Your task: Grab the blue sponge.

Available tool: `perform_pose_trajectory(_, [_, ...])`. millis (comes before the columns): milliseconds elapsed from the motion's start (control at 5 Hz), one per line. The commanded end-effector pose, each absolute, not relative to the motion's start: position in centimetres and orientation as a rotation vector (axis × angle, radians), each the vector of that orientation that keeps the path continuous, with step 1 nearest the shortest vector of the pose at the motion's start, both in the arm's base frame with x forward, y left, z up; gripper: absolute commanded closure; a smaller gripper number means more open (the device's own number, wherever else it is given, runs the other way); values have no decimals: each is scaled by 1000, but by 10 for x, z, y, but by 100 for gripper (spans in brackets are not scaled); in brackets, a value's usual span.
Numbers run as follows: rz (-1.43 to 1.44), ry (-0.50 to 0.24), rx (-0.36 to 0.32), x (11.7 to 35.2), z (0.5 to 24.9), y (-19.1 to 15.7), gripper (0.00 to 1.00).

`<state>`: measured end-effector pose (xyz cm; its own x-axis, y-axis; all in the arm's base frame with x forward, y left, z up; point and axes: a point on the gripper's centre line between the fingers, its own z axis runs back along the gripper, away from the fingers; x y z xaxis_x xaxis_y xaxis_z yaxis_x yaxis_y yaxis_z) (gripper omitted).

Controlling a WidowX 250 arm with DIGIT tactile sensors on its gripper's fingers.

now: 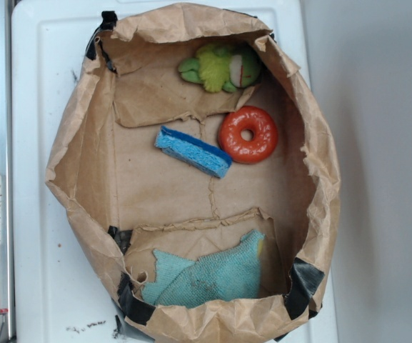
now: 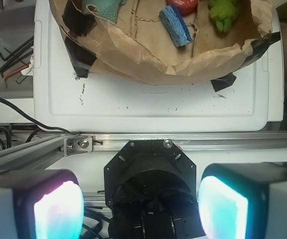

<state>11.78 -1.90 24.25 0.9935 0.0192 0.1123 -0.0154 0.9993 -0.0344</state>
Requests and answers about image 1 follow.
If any brown paper bag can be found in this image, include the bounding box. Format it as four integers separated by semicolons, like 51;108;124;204
46;3;341;342

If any orange ring toy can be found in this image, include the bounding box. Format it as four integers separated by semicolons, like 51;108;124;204
218;106;278;164

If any blue sponge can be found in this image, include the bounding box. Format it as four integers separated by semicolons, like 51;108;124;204
155;126;232;178

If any teal cloth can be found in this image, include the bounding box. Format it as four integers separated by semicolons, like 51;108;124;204
141;229;265;309

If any green plush toy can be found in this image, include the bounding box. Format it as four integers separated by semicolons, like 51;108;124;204
178;43;262;93

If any white plastic tray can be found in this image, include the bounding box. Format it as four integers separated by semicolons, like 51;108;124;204
11;1;338;342

